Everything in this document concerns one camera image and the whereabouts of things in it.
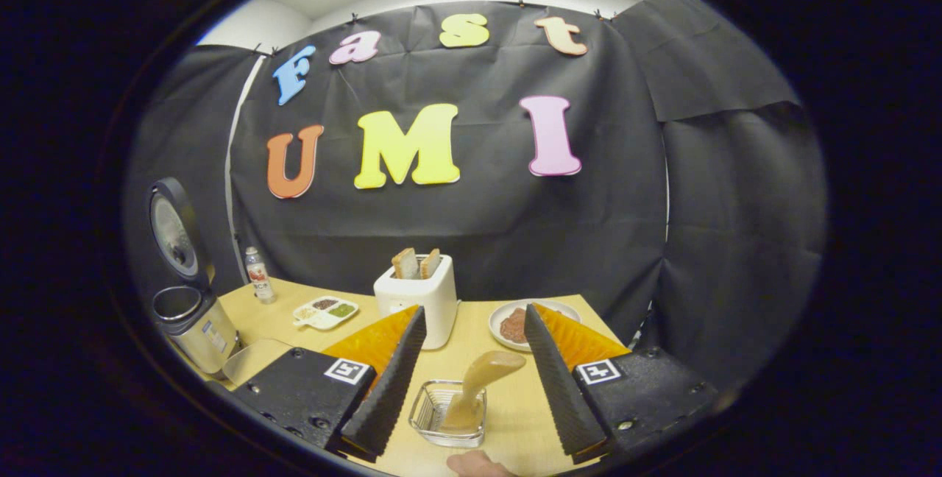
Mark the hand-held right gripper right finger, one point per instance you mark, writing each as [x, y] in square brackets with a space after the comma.
[567, 396]

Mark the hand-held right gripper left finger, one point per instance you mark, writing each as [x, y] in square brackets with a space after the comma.
[386, 389]

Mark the wooden spoon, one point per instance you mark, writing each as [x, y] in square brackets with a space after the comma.
[478, 381]

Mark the black silver rice cooker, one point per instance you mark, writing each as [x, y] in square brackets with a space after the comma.
[199, 337]

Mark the brown meat piece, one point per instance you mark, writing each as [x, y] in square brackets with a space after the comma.
[513, 326]

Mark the white toaster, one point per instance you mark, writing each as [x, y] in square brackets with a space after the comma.
[412, 300]

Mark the white divided grain dish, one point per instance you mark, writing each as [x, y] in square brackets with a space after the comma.
[324, 313]

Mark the white round plate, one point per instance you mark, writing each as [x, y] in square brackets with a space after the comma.
[508, 311]

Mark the toast slice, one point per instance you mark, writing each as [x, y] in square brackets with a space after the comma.
[430, 263]
[405, 263]

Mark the small clear plastic bottle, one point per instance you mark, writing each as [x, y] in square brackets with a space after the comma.
[259, 278]

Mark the black backdrop cloth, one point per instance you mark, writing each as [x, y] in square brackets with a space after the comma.
[478, 234]

